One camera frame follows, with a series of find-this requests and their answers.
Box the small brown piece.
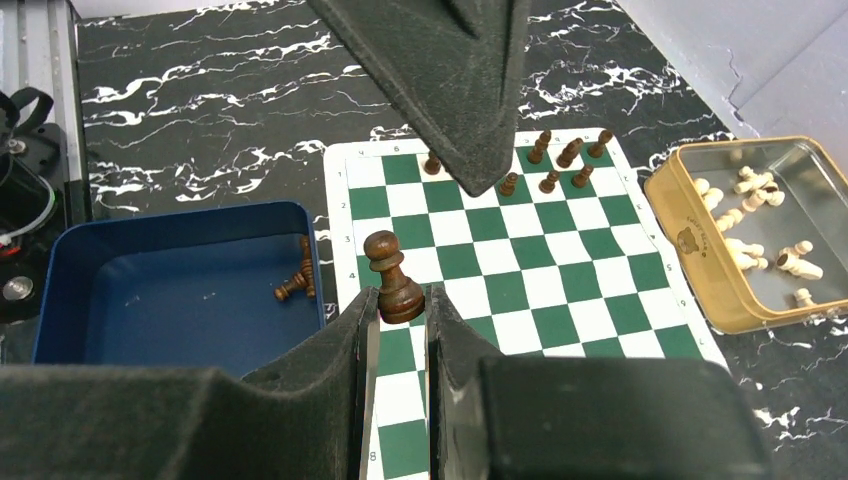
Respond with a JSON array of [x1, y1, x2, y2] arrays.
[[539, 170, 560, 194]]

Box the green white chess board mat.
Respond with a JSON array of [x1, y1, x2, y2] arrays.
[[324, 128, 724, 479]]

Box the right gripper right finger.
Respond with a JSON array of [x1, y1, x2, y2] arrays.
[[425, 286, 776, 479]]

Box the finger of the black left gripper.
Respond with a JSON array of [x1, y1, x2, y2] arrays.
[[310, 0, 531, 197]]

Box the light wooden chess pieces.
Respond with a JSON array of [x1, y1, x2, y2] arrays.
[[683, 146, 847, 311]]

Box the brown chess piece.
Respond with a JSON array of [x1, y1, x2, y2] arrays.
[[587, 129, 613, 159]]

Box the brown pieces pair in tray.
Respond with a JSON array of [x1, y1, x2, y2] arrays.
[[274, 235, 317, 302]]

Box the blue plastic tray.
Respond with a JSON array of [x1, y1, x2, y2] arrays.
[[32, 201, 325, 376]]

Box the aluminium rail frame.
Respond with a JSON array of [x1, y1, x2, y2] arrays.
[[1, 1, 92, 225]]

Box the brown pawn round head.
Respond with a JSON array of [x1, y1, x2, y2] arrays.
[[363, 230, 425, 324]]

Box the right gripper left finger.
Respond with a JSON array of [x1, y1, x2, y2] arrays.
[[1, 287, 379, 479]]

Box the gold metal tin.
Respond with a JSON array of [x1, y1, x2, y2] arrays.
[[645, 136, 847, 334]]

